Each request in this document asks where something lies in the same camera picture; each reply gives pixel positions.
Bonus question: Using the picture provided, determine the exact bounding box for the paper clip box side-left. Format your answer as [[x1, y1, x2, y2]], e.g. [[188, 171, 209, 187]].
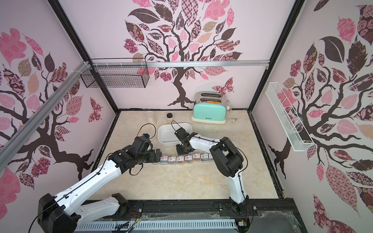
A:
[[184, 154, 193, 164]]

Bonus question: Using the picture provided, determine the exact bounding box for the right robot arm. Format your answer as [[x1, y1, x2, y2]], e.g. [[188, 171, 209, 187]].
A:
[[174, 129, 249, 215]]

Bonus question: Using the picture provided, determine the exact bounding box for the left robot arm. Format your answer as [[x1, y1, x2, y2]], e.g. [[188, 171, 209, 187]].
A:
[[33, 134, 160, 233]]

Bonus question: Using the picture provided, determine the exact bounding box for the white plastic storage box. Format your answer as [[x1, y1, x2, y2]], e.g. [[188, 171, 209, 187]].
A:
[[157, 123, 192, 147]]

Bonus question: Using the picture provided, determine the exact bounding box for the black-lidded spice bottle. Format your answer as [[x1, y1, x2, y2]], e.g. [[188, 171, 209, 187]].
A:
[[167, 113, 173, 124]]

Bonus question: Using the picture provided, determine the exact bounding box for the mint green toaster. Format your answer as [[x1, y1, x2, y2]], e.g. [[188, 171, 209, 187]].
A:
[[191, 91, 229, 124]]

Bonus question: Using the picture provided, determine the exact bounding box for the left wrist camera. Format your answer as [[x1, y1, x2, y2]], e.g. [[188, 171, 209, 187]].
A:
[[131, 134, 153, 152]]

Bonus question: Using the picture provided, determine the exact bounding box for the white cable duct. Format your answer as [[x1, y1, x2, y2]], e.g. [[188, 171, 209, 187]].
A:
[[75, 219, 237, 233]]

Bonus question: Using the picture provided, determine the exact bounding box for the black wire basket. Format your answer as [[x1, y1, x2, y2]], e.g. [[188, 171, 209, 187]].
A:
[[80, 57, 150, 88]]

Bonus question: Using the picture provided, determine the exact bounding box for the aluminium rail back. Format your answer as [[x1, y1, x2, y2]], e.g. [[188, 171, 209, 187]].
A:
[[92, 60, 270, 68]]

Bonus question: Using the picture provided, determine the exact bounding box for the aluminium rail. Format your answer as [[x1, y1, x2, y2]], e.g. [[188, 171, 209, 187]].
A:
[[92, 60, 270, 68], [1, 61, 89, 170]]

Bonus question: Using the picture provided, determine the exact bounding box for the black base frame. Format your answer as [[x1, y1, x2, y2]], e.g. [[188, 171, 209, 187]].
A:
[[71, 193, 307, 233]]

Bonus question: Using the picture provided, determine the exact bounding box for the white wire basket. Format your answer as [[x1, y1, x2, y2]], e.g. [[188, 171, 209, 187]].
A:
[[265, 82, 315, 152]]

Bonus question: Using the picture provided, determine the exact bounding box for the aluminium rail left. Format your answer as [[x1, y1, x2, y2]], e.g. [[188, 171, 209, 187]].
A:
[[1, 61, 89, 170]]

